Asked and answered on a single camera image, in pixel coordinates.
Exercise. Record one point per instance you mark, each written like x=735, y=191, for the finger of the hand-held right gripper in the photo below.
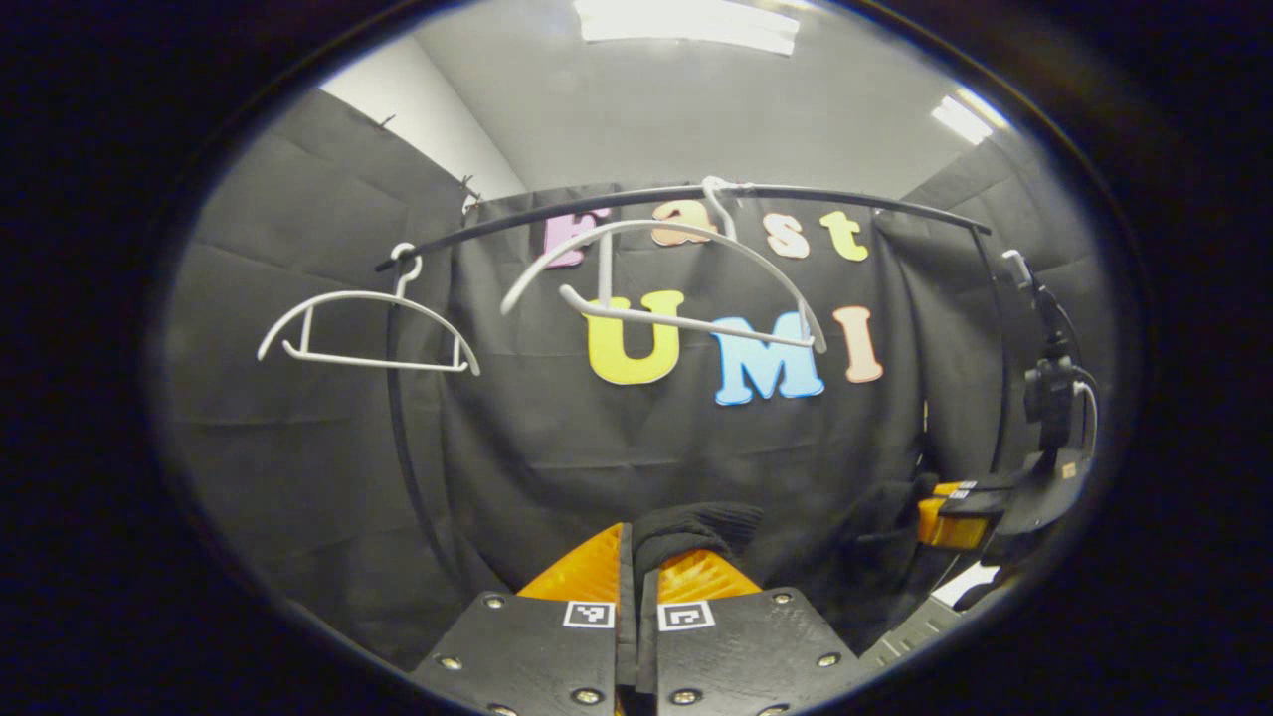
x=950, y=522
x=970, y=484

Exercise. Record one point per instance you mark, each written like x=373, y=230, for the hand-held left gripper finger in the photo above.
x=646, y=636
x=627, y=636

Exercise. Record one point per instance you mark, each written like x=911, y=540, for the black knit jacket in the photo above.
x=696, y=527

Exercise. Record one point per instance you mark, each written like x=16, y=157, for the black clothes rack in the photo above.
x=855, y=199

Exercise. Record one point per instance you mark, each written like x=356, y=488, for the white clothes hanger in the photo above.
x=696, y=323
x=348, y=295

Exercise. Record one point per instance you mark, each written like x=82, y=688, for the small ceiling light panel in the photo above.
x=965, y=117

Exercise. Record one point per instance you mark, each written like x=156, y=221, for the black backdrop cloth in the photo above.
x=298, y=477

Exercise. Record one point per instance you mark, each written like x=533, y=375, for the large ceiling light panel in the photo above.
x=686, y=22

